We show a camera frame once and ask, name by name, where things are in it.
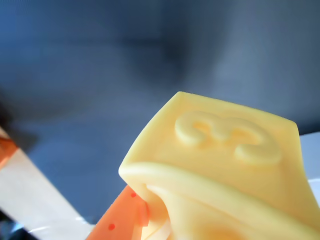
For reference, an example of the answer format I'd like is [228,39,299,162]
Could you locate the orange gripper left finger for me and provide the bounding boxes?
[0,126,98,240]

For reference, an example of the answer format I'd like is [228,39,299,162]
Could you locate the dark grey mat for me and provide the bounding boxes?
[0,0,320,226]

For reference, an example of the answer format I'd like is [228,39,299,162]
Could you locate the yellow soft toy block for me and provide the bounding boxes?
[117,91,320,240]

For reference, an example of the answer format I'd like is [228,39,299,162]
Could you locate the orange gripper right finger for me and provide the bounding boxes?
[86,185,151,240]

